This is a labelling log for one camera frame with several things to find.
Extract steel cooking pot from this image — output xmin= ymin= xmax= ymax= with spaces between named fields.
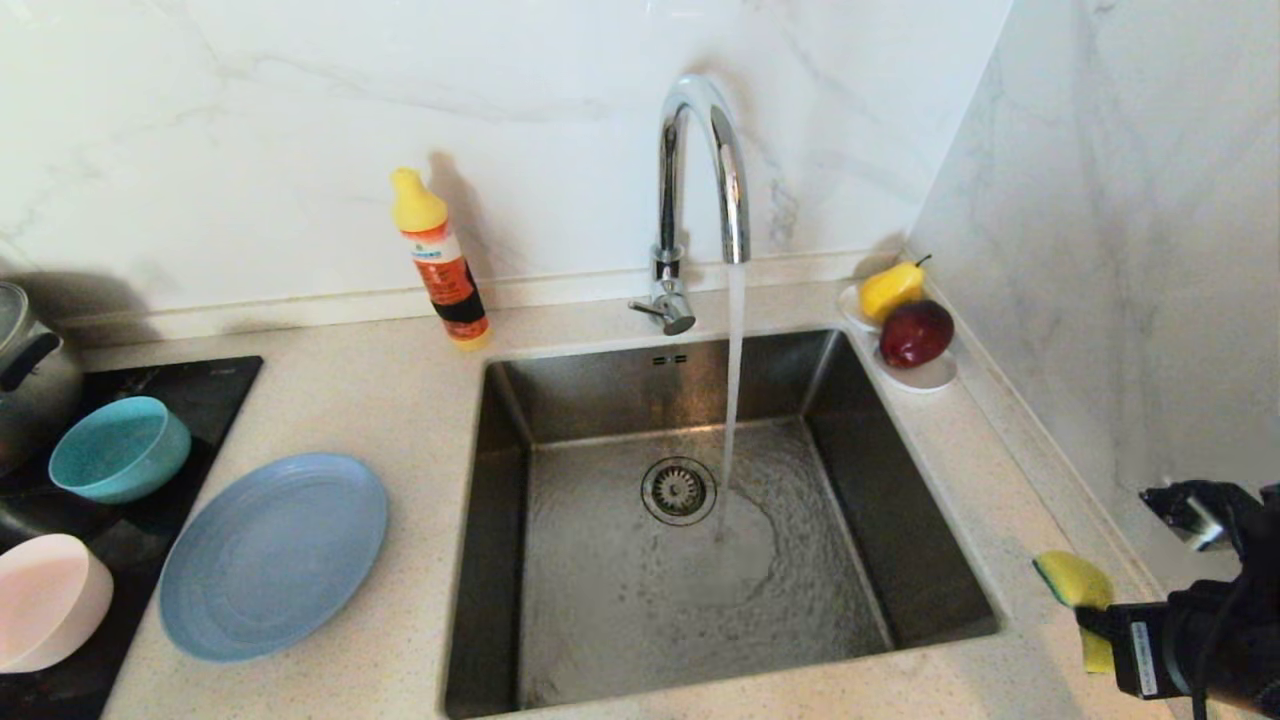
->
xmin=0 ymin=283 xmax=84 ymax=473

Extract orange dish soap bottle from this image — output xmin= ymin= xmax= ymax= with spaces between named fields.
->
xmin=390 ymin=167 xmax=491 ymax=351

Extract yellow pear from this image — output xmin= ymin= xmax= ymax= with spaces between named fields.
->
xmin=858 ymin=254 xmax=933 ymax=324

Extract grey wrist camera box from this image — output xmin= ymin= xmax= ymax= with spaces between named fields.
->
xmin=1140 ymin=482 xmax=1246 ymax=551

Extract chrome faucet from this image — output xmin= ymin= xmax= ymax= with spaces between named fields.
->
xmin=628 ymin=75 xmax=752 ymax=337

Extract metal sink drain strainer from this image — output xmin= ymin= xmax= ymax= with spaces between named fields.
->
xmin=641 ymin=457 xmax=718 ymax=527

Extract white fruit dish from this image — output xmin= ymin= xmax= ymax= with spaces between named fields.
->
xmin=838 ymin=282 xmax=959 ymax=393

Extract red apple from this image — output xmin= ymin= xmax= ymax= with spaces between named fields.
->
xmin=878 ymin=299 xmax=956 ymax=370

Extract blue round plate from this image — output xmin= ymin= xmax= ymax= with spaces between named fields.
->
xmin=159 ymin=452 xmax=390 ymax=664

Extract black induction cooktop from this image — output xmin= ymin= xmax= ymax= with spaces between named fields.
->
xmin=0 ymin=355 xmax=265 ymax=720

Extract teal bowl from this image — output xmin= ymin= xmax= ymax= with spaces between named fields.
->
xmin=48 ymin=396 xmax=192 ymax=505

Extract pink bowl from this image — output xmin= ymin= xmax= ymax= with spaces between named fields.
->
xmin=0 ymin=533 xmax=115 ymax=675

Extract running water stream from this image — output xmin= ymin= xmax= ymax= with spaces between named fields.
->
xmin=712 ymin=262 xmax=749 ymax=541

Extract stainless steel sink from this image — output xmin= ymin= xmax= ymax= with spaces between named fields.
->
xmin=442 ymin=328 xmax=1003 ymax=720

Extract yellow green sponge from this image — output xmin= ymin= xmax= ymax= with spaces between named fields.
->
xmin=1033 ymin=550 xmax=1117 ymax=675

